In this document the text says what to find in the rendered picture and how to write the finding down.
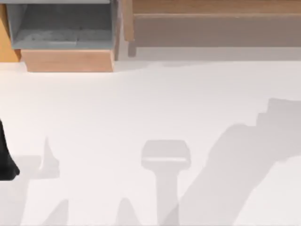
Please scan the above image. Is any pale wooden drawer front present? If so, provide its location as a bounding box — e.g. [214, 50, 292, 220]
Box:
[20, 48, 115, 73]

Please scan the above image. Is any pulled-out drawer grey inside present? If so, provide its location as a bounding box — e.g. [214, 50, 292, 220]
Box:
[5, 0, 121, 50]

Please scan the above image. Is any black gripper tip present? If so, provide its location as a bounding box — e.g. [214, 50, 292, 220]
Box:
[0, 119, 20, 181]

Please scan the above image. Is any wooden cupboard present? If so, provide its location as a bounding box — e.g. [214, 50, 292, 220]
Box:
[0, 3, 22, 63]

